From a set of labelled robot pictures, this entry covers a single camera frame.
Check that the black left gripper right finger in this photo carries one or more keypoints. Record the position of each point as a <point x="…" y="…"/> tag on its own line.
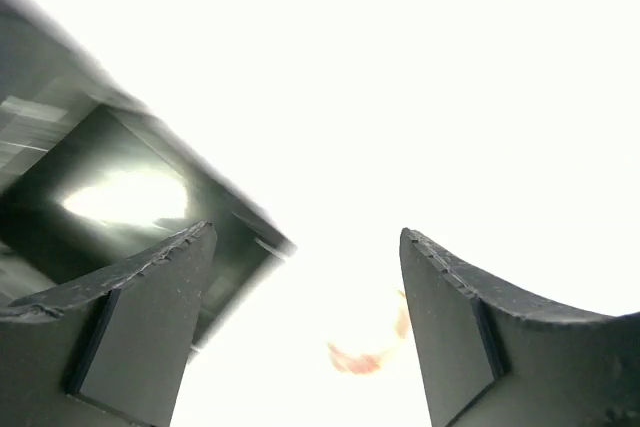
<point x="493" y="354"/>

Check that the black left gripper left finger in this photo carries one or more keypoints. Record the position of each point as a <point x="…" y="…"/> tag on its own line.
<point x="108" y="348"/>

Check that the large clear tape roll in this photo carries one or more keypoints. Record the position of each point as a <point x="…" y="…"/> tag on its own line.
<point x="365" y="335"/>

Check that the black four-compartment organizer tray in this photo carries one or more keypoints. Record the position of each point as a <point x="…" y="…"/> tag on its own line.
<point x="90" y="176"/>

